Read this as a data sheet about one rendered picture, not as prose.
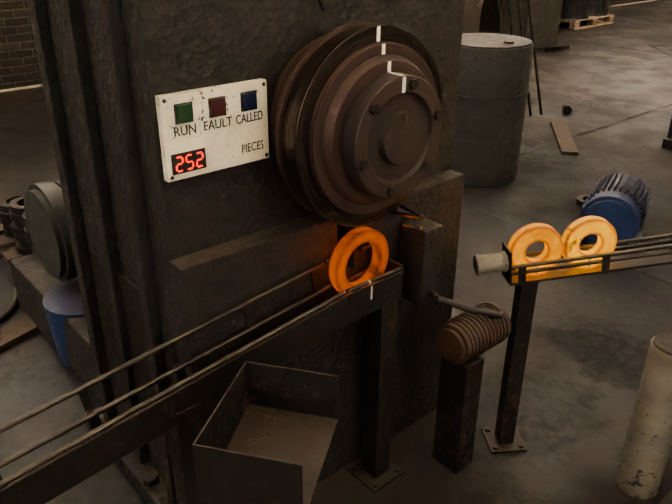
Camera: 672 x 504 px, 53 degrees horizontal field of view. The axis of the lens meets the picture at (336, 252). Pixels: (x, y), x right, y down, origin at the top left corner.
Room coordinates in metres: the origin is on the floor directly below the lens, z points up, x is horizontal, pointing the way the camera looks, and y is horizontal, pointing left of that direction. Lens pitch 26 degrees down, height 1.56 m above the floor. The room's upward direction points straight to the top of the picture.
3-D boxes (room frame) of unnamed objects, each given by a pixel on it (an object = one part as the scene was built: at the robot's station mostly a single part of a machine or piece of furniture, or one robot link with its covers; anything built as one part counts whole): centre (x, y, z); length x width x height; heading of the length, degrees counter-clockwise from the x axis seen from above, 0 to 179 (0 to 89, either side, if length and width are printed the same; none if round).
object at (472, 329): (1.69, -0.41, 0.27); 0.22 x 0.13 x 0.53; 131
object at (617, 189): (3.36, -1.50, 0.17); 0.57 x 0.31 x 0.34; 151
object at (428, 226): (1.74, -0.24, 0.68); 0.11 x 0.08 x 0.24; 41
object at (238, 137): (1.43, 0.26, 1.15); 0.26 x 0.02 x 0.18; 131
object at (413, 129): (1.50, -0.13, 1.12); 0.28 x 0.06 x 0.28; 131
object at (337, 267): (1.58, -0.06, 0.75); 0.18 x 0.03 x 0.18; 131
